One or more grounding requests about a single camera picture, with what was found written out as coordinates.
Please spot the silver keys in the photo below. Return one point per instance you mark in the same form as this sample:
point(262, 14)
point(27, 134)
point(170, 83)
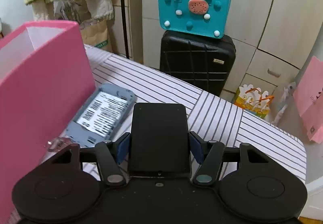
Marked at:
point(57, 144)

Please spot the white wardrobe cabinet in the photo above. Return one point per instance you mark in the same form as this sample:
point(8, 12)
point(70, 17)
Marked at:
point(273, 38)

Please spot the pink cardboard storage box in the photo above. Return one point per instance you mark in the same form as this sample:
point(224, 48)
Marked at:
point(45, 79)

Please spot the teal felt handbag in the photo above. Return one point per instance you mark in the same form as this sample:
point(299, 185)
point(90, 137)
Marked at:
point(199, 17)

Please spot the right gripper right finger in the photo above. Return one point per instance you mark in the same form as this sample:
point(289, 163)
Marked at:
point(208, 154)

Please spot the striped white tablecloth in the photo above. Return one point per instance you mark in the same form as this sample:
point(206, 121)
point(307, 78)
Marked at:
point(252, 186)

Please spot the pink paper shopping bag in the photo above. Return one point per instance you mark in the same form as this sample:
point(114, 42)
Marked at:
point(308, 100)

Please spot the brown paper shopping bag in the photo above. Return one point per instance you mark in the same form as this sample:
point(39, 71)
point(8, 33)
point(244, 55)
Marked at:
point(95, 33)

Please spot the black hard suitcase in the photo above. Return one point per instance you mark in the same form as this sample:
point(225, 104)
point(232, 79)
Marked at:
point(201, 61)

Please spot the colourful cartoon gift bag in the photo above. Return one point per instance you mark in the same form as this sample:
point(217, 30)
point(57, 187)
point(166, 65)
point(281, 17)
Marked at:
point(253, 100)

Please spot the grey device back cover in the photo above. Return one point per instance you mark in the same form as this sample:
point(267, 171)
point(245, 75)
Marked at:
point(101, 116)

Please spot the black power bank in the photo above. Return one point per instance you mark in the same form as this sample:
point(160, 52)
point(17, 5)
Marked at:
point(159, 146)

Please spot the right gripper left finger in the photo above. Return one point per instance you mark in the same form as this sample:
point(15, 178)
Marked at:
point(109, 155)

